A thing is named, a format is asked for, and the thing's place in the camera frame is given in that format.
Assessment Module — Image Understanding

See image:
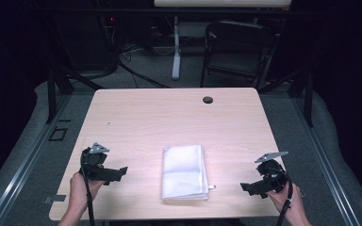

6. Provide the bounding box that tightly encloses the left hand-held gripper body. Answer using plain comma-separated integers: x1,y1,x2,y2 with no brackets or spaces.
79,142,110,183

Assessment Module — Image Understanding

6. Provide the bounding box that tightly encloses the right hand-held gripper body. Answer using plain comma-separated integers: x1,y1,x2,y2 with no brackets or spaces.
254,151,289,192

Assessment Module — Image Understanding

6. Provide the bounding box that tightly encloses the white mesh bag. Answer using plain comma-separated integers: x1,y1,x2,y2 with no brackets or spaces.
161,144,217,202

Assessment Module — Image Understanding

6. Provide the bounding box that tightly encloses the person's right hand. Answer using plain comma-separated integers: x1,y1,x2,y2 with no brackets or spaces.
266,185,305,218

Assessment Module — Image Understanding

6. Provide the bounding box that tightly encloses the person's left hand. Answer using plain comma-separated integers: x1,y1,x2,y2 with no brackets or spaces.
69,171,107,210

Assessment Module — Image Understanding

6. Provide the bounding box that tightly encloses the black computer tower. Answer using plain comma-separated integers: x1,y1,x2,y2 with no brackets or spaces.
56,12,118,72

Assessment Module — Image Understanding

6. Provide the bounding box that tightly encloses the white desk leg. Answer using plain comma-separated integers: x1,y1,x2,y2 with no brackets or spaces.
171,15,183,81

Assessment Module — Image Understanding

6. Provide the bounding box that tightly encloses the black folding chair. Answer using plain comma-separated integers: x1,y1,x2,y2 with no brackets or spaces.
200,20,278,90

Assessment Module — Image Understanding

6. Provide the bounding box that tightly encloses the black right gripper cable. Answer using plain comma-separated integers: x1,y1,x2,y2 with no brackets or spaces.
271,169,295,226

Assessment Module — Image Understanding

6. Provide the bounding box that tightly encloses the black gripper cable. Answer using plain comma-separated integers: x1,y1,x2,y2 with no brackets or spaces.
271,169,295,226
80,150,96,226

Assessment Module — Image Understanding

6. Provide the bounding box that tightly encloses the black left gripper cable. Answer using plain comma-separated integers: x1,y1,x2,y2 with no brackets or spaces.
80,150,96,226

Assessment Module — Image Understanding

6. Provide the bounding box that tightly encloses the aluminium floor rail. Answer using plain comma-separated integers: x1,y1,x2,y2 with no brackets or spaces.
0,93,74,226
290,93,362,226

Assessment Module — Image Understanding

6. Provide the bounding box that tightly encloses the black frame post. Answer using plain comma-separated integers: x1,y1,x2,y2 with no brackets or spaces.
304,69,315,128
45,66,58,124

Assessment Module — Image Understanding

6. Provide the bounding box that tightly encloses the black floor cable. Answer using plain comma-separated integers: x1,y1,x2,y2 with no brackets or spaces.
117,60,172,89

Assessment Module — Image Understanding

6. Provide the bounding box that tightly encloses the black horizontal frame bar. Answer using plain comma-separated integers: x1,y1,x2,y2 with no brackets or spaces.
27,8,328,18

